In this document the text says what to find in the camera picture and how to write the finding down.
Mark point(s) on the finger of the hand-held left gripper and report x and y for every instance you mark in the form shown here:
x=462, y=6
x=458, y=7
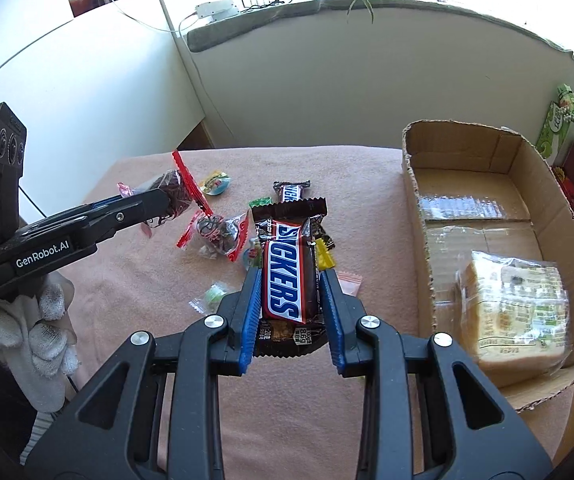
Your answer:
x=102, y=204
x=137, y=212

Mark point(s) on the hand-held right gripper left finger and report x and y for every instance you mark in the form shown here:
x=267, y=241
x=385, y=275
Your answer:
x=251, y=310

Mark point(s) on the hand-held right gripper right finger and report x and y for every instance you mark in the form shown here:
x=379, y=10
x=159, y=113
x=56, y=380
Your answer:
x=331, y=320

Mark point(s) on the red-wrapped dark candy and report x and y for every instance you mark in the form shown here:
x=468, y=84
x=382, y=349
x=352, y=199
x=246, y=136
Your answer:
x=217, y=230
x=174, y=195

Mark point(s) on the large brown chocolate bar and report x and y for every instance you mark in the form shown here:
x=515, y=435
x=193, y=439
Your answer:
x=282, y=270

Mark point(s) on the cardboard box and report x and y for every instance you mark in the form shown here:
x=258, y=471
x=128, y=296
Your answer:
x=557, y=200

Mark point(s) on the person's left hand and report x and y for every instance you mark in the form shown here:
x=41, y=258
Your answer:
x=42, y=340

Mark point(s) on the clear-wrapped green candy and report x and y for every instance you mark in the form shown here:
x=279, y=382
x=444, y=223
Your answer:
x=212, y=299

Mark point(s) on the pink snack packet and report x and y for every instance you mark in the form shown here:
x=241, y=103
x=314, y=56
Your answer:
x=349, y=282

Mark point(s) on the colourful jelly cup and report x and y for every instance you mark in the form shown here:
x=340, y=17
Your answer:
x=252, y=255

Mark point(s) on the yellow wrapped candy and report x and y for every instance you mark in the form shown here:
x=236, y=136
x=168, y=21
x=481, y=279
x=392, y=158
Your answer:
x=323, y=255

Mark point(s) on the yellow blue jelly cup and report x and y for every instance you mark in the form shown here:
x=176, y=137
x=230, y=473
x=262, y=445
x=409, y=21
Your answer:
x=216, y=183

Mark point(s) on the small brown chocolate bar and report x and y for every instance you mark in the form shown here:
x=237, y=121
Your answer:
x=292, y=191

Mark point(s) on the bagged sliced bread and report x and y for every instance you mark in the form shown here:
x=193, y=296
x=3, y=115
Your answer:
x=512, y=310

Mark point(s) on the white plastic device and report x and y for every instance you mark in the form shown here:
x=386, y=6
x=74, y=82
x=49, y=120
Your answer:
x=217, y=8

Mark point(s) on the grey sill cushion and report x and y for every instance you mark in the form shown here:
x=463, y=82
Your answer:
x=277, y=20

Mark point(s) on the green tissue box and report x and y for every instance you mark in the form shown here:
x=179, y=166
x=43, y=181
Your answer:
x=559, y=125

